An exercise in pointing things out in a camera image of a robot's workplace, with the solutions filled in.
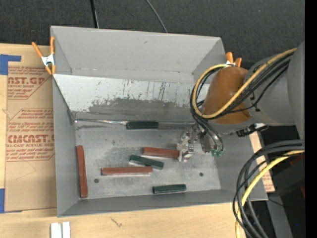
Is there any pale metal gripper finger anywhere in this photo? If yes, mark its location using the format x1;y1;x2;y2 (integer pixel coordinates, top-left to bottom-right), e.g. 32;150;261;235
180;129;198;146
176;144;196;162

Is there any red-brown flat block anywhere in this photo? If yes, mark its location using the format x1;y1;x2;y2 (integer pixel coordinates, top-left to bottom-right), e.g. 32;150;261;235
75;145;89;199
142;146;180;159
101;166;154;177

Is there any dark green flat block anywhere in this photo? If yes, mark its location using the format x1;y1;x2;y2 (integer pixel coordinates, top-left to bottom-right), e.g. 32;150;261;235
152;183;187;194
125;121;159;130
129;154;165;171

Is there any grey metal bin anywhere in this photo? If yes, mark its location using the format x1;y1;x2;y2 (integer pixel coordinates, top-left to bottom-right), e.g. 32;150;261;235
50;25;268;218

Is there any brown cardboard board red print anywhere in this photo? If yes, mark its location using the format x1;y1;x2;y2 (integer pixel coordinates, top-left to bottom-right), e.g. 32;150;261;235
0;43;275;213

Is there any black cylinder on white bracket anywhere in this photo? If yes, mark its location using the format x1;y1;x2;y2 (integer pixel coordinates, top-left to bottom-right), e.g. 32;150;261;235
236;123;269;137

